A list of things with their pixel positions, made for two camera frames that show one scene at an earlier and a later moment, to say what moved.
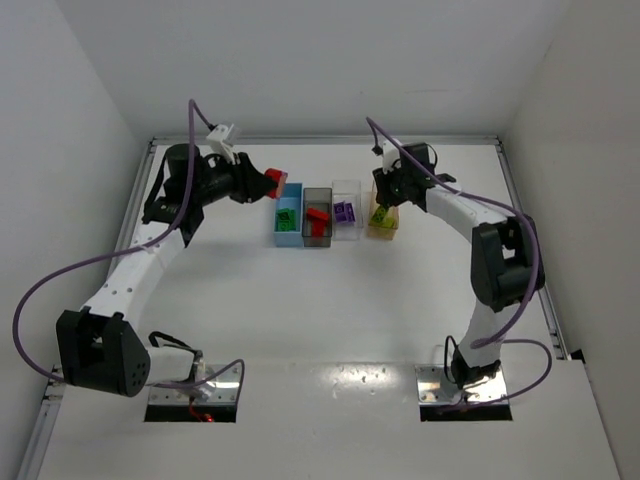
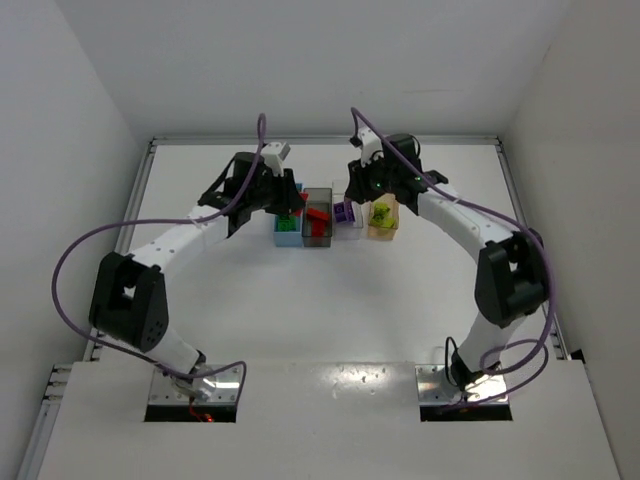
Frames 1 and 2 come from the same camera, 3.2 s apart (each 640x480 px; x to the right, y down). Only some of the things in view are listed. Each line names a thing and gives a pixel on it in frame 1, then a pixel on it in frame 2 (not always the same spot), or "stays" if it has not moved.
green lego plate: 287,214 stays
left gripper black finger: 255,184 to 292,198
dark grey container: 317,217 stays
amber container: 388,226 stays
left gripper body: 244,178 to 288,191
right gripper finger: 385,188 to 354,192
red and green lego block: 317,227 stays
